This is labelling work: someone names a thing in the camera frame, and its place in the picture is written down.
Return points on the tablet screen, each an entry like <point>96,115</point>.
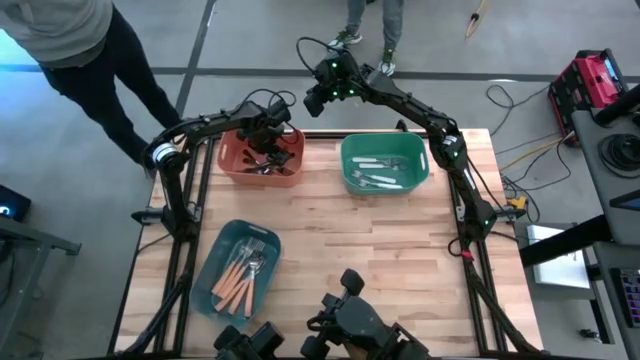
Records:
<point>631,203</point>

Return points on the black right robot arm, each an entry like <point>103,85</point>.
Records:
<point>460,170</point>

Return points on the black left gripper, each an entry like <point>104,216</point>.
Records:
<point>262,135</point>

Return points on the white box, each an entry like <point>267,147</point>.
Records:
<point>560,270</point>

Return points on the black aluminium table frame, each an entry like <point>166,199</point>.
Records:
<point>322,134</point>

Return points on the black pole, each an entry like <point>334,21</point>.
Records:
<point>620,105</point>

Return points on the black box with blue light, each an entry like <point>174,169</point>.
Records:
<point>15,205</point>

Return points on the keypad with coloured buttons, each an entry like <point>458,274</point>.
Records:
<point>632,300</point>

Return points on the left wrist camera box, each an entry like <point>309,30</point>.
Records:
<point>281,114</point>

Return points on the black metal fork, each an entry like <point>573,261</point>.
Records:
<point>250,156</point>
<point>285,171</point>
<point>247,170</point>

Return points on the grey equipment cart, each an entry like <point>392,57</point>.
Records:
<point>600,200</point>

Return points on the yellow plug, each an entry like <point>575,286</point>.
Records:
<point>517,203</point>

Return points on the small black floor object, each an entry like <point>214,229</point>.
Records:
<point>590,334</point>

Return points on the dark teal plastic bin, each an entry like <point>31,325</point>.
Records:
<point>210,300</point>

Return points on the red and black case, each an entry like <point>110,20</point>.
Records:
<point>585,82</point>

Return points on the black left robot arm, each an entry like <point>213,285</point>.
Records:
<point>172,190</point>

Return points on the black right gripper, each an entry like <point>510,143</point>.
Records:
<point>340,80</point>

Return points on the orange plastic bin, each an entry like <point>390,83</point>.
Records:
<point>230,175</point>

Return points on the green plastic bin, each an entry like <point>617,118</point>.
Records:
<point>350,187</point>

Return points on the grey metal stand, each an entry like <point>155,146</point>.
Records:
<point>40,239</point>

